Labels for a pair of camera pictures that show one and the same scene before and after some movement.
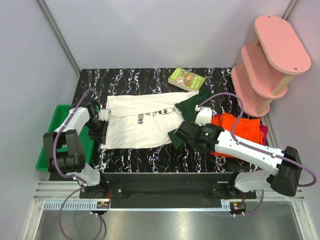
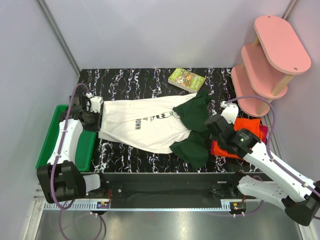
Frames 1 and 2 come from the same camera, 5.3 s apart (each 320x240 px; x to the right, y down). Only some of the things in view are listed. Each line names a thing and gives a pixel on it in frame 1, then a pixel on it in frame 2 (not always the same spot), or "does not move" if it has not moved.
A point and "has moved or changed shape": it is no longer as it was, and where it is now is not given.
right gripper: (194, 124) -> (230, 124)
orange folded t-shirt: (245, 129) does not move
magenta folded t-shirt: (264, 130) does not move
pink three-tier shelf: (276, 54) does not move
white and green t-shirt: (142, 119) has moved or changed shape
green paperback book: (186, 80) does not move
